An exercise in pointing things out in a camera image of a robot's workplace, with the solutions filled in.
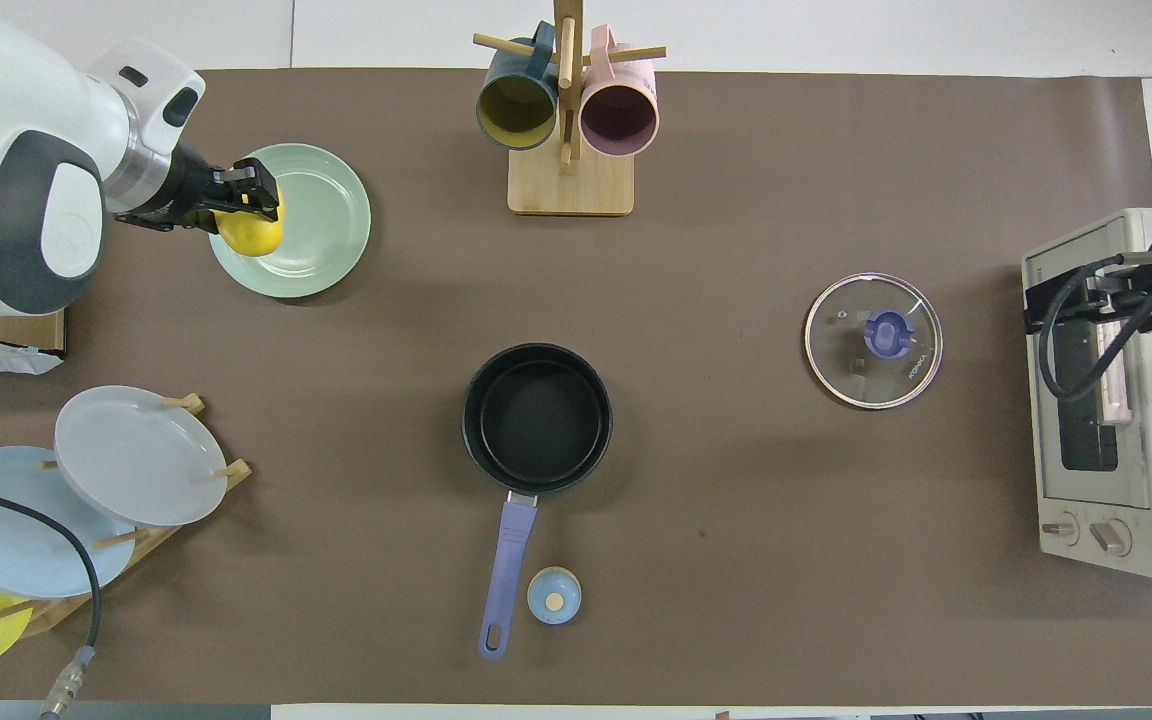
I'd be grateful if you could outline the pink ribbed mug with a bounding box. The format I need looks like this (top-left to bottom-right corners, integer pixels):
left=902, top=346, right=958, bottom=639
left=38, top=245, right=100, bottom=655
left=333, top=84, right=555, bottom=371
left=579, top=25, right=660, bottom=158

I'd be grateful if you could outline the brown table mat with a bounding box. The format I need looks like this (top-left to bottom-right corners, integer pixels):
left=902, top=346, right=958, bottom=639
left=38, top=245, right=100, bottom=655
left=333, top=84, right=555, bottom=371
left=0, top=68, right=1152, bottom=706

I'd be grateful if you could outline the glass lid with blue knob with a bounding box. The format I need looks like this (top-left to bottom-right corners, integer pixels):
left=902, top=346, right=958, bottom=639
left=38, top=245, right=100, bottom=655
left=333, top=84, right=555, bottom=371
left=804, top=272, right=944, bottom=410

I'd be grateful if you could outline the teal mug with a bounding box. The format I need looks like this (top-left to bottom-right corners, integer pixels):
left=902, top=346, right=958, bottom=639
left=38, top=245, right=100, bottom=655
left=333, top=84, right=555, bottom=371
left=476, top=22, right=559, bottom=151

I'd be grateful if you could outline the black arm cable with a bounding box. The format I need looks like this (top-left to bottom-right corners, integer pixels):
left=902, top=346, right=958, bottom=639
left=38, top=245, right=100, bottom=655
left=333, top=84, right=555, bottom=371
left=1036, top=250, right=1152, bottom=437
left=0, top=482, right=103, bottom=720

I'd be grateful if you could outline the wooden mug tree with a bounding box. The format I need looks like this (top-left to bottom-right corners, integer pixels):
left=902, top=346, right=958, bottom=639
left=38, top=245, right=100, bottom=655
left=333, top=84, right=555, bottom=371
left=473, top=0, right=667, bottom=217

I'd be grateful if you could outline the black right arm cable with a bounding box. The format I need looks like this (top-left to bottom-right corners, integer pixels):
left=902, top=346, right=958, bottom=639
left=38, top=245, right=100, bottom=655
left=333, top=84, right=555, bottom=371
left=1036, top=250, right=1152, bottom=437

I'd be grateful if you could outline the wooden plate rack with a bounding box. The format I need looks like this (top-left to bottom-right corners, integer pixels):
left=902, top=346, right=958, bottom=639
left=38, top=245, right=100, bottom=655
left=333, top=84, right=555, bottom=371
left=0, top=393, right=253, bottom=641

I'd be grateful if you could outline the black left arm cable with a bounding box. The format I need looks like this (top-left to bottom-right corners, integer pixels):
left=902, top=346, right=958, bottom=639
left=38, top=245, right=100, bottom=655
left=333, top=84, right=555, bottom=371
left=0, top=482, right=103, bottom=720

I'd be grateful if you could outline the mint green plate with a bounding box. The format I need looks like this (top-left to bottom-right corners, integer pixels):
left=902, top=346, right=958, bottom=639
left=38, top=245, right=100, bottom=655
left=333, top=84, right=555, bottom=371
left=208, top=143, right=372, bottom=299

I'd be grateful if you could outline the yellow lemon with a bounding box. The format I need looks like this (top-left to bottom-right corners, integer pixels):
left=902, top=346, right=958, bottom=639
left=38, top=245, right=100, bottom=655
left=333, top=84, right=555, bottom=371
left=213, top=185, right=285, bottom=258

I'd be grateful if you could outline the brown wooden board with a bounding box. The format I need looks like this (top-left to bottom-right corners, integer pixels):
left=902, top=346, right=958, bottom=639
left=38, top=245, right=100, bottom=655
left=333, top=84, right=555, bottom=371
left=0, top=308, right=68, bottom=353

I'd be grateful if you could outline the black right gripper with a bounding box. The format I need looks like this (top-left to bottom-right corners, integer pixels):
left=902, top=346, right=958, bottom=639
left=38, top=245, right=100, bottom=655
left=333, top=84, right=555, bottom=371
left=1024, top=250, right=1152, bottom=337

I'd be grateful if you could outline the dark blue handled pot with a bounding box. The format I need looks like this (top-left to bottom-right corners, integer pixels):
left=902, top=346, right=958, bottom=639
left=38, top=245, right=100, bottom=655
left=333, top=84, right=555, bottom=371
left=462, top=343, right=614, bottom=661

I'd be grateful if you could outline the grey plate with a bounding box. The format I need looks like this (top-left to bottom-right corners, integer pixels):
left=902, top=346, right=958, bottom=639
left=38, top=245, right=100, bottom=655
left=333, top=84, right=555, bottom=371
left=54, top=385, right=229, bottom=528

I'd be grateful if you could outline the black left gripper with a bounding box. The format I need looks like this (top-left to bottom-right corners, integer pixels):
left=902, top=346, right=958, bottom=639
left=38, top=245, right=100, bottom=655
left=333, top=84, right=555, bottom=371
left=108, top=138, right=283, bottom=233

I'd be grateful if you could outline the light blue plate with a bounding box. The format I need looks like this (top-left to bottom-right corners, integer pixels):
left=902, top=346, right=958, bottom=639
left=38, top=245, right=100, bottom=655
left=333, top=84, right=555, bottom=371
left=0, top=446, right=137, bottom=599

